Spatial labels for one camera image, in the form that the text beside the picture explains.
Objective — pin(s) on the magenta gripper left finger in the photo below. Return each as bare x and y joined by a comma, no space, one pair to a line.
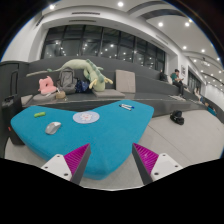
71,166

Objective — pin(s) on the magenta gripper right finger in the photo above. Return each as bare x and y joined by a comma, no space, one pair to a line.
153,166

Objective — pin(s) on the grey computer mouse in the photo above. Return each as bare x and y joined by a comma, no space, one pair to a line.
52,128

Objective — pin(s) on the round white mouse pad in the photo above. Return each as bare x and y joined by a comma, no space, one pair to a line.
86,117

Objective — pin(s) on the teal felt table cover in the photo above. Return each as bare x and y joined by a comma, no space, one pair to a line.
110,138

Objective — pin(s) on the black bag on floor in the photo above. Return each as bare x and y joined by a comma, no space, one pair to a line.
176,116

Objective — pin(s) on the small green toy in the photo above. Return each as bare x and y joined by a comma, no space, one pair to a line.
40,114

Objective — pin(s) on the blue white marker pen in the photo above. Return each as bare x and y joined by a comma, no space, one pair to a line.
128,106

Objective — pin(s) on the small tan basket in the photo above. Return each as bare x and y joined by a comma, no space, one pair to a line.
60,95

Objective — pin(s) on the dark blue bag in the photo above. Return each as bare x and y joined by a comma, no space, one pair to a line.
81,86

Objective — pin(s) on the grey flat seat cushion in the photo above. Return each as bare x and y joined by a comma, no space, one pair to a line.
109,93

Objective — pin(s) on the grey backpack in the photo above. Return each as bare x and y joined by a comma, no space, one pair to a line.
67,81

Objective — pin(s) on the pink plush toy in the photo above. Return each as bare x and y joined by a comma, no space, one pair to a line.
46,86

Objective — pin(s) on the grey square back cushion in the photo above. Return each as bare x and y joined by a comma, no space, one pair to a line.
125,81

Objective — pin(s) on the seated person in green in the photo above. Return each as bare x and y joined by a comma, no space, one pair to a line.
177,81

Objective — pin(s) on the green dragon plush toy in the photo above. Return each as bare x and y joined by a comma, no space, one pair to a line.
91,72

